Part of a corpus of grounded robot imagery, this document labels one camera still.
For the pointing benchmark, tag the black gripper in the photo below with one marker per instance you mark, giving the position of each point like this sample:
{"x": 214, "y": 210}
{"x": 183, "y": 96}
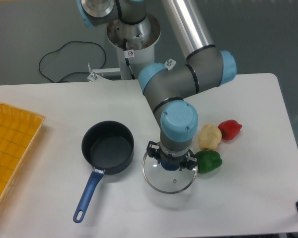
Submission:
{"x": 170, "y": 162}

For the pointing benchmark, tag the glass lid blue knob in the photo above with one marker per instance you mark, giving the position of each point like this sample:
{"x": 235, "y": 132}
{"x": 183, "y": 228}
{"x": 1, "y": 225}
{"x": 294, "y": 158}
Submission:
{"x": 165, "y": 181}

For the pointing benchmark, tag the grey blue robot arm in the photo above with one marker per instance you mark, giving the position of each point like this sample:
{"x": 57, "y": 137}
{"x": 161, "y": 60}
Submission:
{"x": 165, "y": 88}

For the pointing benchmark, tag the green bell pepper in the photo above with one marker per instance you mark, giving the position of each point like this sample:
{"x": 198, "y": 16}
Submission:
{"x": 208, "y": 160}

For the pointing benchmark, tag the pale yellow potato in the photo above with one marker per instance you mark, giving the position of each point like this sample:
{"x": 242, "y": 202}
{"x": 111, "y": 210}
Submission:
{"x": 209, "y": 137}

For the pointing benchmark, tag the red bell pepper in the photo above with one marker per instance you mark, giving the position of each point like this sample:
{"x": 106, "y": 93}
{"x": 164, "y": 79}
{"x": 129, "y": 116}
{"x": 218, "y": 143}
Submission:
{"x": 229, "y": 129}

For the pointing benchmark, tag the yellow plastic basket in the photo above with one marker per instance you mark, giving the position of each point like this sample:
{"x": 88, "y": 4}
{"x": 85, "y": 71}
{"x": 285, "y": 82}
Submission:
{"x": 18, "y": 130}

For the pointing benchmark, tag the dark saucepan blue handle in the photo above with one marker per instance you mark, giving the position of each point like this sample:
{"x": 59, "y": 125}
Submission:
{"x": 108, "y": 147}

